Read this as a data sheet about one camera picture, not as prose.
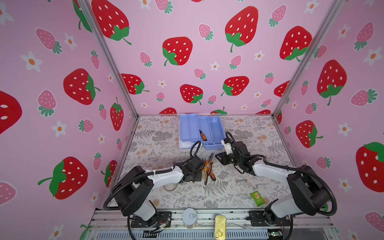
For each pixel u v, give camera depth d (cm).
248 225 73
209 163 93
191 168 69
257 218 74
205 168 89
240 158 69
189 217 70
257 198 80
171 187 85
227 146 82
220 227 68
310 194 44
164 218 75
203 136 98
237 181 86
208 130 101
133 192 44
